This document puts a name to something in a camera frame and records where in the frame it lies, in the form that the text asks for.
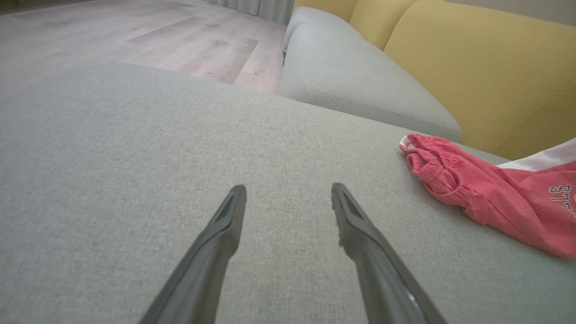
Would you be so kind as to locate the grey window curtain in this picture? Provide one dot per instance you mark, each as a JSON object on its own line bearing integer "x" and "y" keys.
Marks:
{"x": 270, "y": 9}

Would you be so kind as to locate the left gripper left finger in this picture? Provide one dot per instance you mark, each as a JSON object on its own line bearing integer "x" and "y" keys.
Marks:
{"x": 198, "y": 283}

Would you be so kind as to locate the grey sofa seat cushion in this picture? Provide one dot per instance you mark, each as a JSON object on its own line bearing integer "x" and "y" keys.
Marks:
{"x": 315, "y": 18}
{"x": 351, "y": 76}

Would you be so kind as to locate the red mesh garment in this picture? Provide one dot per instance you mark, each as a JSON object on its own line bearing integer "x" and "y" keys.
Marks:
{"x": 504, "y": 202}

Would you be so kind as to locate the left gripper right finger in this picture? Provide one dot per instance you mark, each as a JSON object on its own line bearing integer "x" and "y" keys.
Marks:
{"x": 387, "y": 288}

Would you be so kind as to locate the large grey sofa seat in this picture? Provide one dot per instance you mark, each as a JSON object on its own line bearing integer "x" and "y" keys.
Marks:
{"x": 135, "y": 157}

